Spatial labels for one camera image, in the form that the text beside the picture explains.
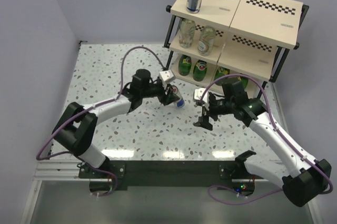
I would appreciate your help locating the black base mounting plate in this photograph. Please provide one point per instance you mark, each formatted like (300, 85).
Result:
(123, 174)

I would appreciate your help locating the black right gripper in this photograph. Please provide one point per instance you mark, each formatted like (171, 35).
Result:
(204, 120)

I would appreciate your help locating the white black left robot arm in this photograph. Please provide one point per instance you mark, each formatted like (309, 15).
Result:
(76, 127)

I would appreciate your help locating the green Perrier bottle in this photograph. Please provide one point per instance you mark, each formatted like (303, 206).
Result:
(221, 71)
(200, 70)
(244, 81)

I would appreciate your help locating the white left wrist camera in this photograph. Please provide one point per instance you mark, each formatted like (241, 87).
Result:
(166, 76)

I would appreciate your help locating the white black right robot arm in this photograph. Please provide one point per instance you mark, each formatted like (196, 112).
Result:
(300, 176)

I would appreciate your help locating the silver blue can front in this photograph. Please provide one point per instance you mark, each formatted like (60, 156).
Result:
(178, 99)

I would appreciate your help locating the beige three-tier shelf unit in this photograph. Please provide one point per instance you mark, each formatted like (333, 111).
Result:
(254, 37)

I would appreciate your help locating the clear bottle green cap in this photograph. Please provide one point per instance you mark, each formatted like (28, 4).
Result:
(186, 33)
(206, 40)

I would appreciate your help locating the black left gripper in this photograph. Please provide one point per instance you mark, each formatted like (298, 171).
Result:
(169, 97)

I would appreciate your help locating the green bottle on shelf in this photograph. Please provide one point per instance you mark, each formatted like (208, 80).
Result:
(185, 64)

